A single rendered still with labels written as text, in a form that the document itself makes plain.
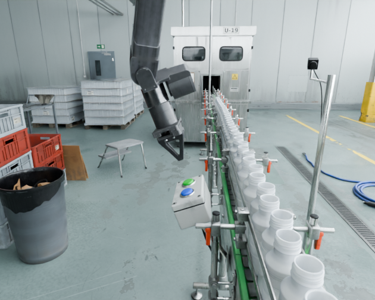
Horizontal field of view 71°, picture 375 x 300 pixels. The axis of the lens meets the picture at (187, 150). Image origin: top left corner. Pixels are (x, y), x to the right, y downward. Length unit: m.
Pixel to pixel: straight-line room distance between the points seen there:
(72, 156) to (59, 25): 8.50
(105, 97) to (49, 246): 4.87
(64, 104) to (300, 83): 8.06
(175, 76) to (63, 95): 6.65
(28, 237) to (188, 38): 3.73
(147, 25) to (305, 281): 0.50
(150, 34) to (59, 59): 11.10
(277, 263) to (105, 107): 6.47
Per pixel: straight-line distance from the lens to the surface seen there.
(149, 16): 0.56
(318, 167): 1.55
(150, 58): 0.58
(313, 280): 0.39
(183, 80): 0.63
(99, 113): 6.83
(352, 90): 11.66
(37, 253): 2.36
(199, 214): 0.64
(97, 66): 10.98
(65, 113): 7.30
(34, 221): 2.20
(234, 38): 4.79
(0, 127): 2.58
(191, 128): 4.85
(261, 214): 0.54
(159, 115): 0.64
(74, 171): 3.75
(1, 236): 2.68
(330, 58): 11.22
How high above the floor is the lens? 1.40
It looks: 17 degrees down
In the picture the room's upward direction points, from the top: straight up
